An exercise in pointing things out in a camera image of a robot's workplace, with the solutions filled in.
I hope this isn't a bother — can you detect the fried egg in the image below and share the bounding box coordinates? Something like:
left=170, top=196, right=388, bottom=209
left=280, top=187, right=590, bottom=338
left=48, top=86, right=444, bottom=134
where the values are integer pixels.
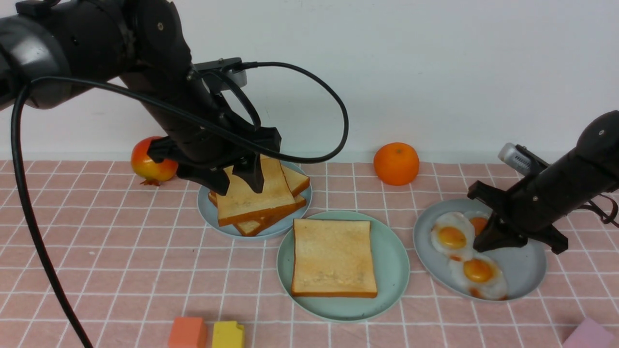
left=464, top=211, right=489, bottom=236
left=447, top=251, right=508, bottom=301
left=430, top=211, right=475, bottom=262

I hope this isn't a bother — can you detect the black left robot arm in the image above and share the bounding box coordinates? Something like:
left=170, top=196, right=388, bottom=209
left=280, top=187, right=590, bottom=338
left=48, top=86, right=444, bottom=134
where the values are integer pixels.
left=1, top=0, right=281, bottom=195

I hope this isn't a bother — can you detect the red pomegranate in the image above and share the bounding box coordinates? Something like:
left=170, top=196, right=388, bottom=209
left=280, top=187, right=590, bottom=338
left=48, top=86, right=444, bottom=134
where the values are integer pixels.
left=131, top=136, right=179, bottom=187

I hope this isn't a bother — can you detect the toast slice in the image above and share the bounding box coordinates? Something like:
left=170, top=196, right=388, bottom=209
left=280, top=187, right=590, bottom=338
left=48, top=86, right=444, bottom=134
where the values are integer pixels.
left=234, top=195, right=307, bottom=236
left=256, top=156, right=310, bottom=198
left=215, top=157, right=295, bottom=226
left=291, top=219, right=378, bottom=299

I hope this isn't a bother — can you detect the orange fruit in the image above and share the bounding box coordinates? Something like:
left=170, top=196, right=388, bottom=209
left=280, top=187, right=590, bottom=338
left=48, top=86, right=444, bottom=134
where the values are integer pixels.
left=373, top=142, right=420, bottom=187

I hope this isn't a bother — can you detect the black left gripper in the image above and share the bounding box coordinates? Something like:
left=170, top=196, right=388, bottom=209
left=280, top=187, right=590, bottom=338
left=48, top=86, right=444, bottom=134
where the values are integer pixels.
left=147, top=77, right=281, bottom=196

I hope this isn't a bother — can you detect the fried egg front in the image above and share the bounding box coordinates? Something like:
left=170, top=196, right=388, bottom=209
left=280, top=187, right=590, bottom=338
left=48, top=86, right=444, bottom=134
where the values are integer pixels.
left=447, top=251, right=508, bottom=301

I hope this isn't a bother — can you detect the light blue bread plate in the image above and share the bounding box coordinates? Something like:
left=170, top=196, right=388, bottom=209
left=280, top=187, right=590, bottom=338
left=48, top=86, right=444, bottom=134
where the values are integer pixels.
left=197, top=161, right=313, bottom=242

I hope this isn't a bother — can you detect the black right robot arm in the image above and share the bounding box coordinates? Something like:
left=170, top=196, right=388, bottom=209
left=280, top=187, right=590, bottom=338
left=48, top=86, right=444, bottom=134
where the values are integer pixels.
left=467, top=111, right=619, bottom=255

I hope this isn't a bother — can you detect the grey egg plate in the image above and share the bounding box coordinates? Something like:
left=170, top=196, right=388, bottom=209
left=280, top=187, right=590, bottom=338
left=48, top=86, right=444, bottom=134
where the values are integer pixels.
left=413, top=199, right=547, bottom=301

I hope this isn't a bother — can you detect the toast slice bottom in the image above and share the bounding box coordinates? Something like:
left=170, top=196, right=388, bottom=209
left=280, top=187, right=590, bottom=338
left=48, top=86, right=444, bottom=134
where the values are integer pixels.
left=234, top=195, right=307, bottom=236

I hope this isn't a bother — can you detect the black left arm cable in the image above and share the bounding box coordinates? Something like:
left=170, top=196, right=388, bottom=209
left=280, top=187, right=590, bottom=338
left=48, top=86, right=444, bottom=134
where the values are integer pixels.
left=11, top=61, right=350, bottom=348

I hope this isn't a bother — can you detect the pink checkered tablecloth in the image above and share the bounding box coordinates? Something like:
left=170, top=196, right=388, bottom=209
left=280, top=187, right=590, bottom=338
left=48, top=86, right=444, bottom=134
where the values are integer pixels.
left=27, top=161, right=619, bottom=348

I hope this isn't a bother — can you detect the orange foam block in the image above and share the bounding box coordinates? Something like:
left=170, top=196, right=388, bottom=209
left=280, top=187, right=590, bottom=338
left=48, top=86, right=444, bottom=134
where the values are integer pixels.
left=168, top=317, right=208, bottom=348

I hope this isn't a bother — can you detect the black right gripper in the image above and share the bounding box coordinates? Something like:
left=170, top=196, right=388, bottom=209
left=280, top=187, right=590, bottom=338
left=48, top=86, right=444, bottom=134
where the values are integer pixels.
left=467, top=167, right=570, bottom=255

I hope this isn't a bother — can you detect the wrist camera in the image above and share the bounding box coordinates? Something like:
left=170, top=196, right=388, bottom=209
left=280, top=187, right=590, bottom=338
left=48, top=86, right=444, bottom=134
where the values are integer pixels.
left=194, top=57, right=248, bottom=92
left=498, top=143, right=550, bottom=176

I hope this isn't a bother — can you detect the pink foam block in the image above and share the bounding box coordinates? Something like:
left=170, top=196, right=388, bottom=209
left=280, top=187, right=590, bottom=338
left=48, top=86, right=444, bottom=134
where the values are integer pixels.
left=562, top=318, right=615, bottom=348

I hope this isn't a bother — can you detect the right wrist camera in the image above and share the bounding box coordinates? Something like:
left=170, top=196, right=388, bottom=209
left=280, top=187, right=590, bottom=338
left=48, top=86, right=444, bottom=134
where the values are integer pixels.
left=498, top=143, right=550, bottom=176

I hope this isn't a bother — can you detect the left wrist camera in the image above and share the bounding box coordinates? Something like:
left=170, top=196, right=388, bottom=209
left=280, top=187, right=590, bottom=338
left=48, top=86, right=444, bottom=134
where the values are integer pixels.
left=194, top=57, right=248, bottom=92

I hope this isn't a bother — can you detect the yellow foam block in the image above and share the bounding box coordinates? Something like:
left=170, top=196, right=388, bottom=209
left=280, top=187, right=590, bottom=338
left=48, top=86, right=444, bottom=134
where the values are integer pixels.
left=211, top=321, right=245, bottom=348

